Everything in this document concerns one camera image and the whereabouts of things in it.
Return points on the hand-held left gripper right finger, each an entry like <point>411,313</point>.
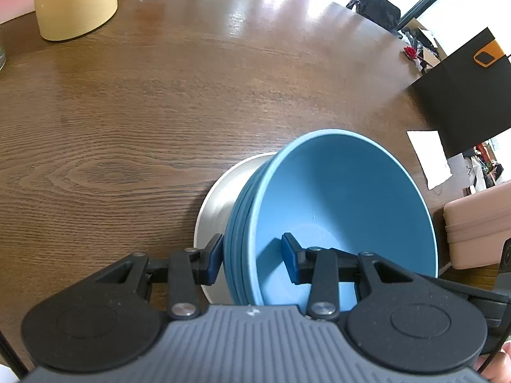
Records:
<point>288,259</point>

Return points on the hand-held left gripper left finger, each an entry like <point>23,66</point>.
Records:
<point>215,253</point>

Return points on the cream ribbed plate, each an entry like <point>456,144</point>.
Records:
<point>223,195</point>

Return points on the small blue bowl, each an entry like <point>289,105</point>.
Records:
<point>339,207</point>

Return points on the person's right hand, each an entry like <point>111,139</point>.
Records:
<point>501,369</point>

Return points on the pink storage case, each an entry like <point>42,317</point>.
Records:
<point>479,223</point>

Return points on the white paper napkin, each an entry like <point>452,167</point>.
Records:
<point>431,155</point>

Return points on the black paper bag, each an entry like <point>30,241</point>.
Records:
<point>459,99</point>

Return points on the red flower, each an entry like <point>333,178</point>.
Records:
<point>411,52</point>

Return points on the open cardboard box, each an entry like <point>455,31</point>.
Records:
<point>423,48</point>

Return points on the black folding chair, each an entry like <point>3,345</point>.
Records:
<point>375,6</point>

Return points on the yellow thermos jug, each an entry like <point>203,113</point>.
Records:
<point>72,4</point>

